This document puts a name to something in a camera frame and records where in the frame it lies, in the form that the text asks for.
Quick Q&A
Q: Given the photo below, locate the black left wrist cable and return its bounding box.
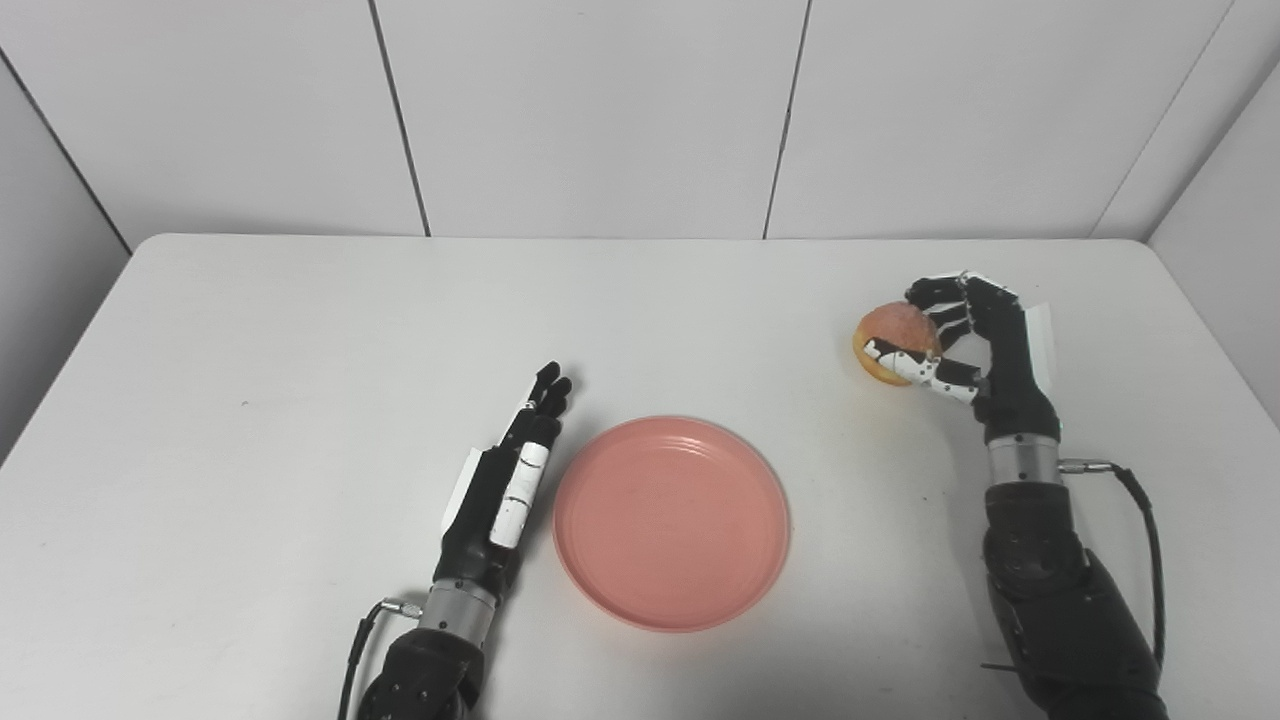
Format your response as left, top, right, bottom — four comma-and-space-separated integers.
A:
338, 597, 425, 720

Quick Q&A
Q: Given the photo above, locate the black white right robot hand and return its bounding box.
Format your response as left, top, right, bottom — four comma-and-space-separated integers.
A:
863, 272, 1062, 446

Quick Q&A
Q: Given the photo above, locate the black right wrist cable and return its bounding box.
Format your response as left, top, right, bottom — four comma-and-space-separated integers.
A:
1058, 458, 1167, 669

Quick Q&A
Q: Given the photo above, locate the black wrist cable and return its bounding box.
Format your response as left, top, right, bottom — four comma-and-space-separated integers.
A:
338, 597, 425, 720
1058, 458, 1167, 669

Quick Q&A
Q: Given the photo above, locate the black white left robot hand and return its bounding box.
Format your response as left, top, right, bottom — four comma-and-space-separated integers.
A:
433, 362, 574, 601

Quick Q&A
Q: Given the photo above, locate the glazed cream puff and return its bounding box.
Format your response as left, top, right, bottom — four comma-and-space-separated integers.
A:
853, 301, 944, 388

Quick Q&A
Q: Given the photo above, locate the pink round plate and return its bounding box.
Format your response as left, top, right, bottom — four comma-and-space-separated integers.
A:
552, 416, 792, 633

